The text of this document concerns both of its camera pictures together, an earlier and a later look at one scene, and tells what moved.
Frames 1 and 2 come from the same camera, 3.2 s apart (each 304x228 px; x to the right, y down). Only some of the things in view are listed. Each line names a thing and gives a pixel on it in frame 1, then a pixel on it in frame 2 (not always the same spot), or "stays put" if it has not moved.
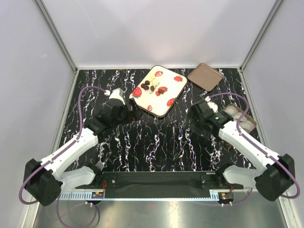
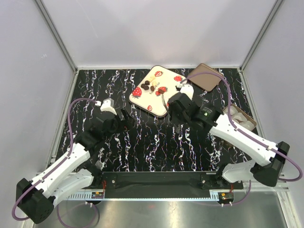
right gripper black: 202,133 → 172,115
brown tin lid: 205,77 stays put
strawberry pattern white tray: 158,90 stays put
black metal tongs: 174,156 → 170,121
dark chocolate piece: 146,87 stays put
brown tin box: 247,123 stays put
